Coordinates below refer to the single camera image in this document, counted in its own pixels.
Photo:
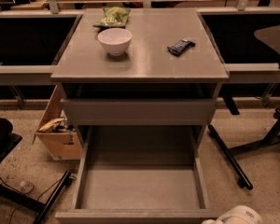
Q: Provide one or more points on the dark blue snack bar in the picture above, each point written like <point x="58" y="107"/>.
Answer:
<point x="180" y="47"/>

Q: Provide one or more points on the cardboard box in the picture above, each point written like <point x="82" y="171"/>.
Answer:
<point x="60" y="145"/>

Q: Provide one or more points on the grey top drawer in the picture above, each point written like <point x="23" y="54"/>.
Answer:
<point x="139" y="112"/>

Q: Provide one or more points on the grey drawer cabinet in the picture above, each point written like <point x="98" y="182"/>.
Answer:
<point x="146" y="70"/>

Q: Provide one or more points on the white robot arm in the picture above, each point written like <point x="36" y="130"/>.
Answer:
<point x="239" y="214"/>

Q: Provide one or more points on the black stand right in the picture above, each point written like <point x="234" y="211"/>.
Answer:
<point x="270" y="139"/>

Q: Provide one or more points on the grey drawer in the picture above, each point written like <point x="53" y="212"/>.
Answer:
<point x="139" y="175"/>
<point x="139" y="112"/>

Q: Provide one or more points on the green chip bag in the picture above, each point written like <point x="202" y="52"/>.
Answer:
<point x="114" y="17"/>

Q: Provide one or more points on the black stand left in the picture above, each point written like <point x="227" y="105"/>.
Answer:
<point x="29" y="161"/>

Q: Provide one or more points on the black stand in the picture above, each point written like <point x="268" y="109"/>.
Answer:
<point x="29" y="161"/>
<point x="270" y="139"/>

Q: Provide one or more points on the crumpled snack bag in box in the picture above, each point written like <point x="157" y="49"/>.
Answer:
<point x="51" y="125"/>

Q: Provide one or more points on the white bowl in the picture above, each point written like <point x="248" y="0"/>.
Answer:
<point x="115" y="41"/>

